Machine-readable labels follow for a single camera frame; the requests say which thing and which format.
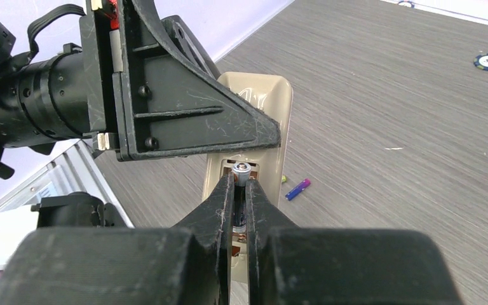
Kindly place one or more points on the white beige remote control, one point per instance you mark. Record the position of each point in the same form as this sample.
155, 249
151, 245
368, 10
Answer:
252, 128

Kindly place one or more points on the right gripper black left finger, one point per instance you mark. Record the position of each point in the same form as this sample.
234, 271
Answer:
188, 263

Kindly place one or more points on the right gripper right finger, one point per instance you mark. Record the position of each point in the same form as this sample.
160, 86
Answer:
288, 264

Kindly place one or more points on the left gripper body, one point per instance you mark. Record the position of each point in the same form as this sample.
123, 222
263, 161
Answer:
103, 65

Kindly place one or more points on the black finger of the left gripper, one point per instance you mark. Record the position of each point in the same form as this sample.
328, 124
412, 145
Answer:
166, 98

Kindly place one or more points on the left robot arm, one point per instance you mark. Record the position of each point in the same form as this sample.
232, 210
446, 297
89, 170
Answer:
42, 91

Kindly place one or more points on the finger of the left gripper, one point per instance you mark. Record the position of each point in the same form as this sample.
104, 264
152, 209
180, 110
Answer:
188, 45

